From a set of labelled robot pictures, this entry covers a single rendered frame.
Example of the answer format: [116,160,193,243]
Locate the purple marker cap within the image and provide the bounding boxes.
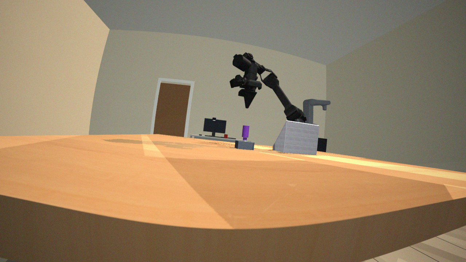
[242,125,249,138]

